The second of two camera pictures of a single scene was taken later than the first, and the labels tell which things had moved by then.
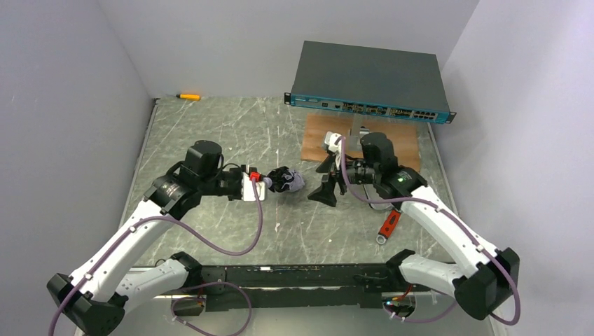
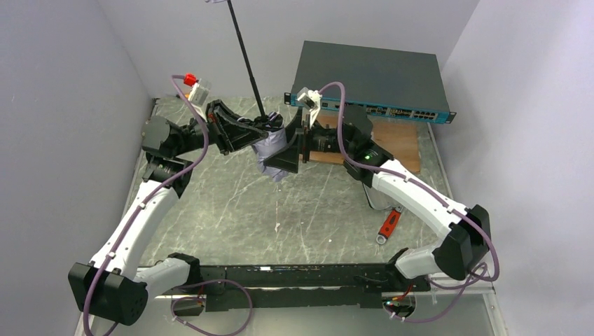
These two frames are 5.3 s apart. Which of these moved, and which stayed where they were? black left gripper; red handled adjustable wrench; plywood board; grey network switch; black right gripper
Moved: black left gripper; black right gripper
Stayed: plywood board; red handled adjustable wrench; grey network switch
